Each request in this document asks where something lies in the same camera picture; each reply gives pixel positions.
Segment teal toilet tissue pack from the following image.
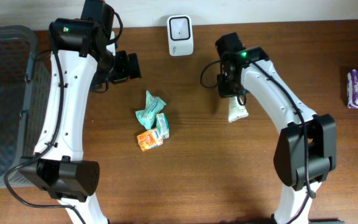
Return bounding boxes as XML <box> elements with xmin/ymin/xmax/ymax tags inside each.
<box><xmin>135</xmin><ymin>90</ymin><xmax>166</xmax><ymax>130</ymax></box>

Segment white tube with gold cap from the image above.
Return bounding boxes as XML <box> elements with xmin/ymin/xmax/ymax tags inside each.
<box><xmin>228</xmin><ymin>96</ymin><xmax>249</xmax><ymax>123</ymax></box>

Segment small teal tissue packet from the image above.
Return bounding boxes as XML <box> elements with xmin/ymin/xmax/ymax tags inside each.
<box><xmin>156</xmin><ymin>113</ymin><xmax>170</xmax><ymax>139</ymax></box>

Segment orange tissue packet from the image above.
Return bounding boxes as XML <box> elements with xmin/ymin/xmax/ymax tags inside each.
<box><xmin>137</xmin><ymin>128</ymin><xmax>163</xmax><ymax>151</ymax></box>

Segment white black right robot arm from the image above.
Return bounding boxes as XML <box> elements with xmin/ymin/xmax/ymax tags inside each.
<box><xmin>215</xmin><ymin>32</ymin><xmax>337</xmax><ymax>223</ymax></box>

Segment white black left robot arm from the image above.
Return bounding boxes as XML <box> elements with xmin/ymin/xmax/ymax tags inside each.
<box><xmin>19</xmin><ymin>1</ymin><xmax>141</xmax><ymax>223</ymax></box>

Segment white barcode scanner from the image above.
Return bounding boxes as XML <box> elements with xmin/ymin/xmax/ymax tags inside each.
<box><xmin>167</xmin><ymin>15</ymin><xmax>194</xmax><ymax>57</ymax></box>

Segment grey plastic mesh basket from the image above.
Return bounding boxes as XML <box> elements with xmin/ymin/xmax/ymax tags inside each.
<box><xmin>0</xmin><ymin>26</ymin><xmax>51</xmax><ymax>189</ymax></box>

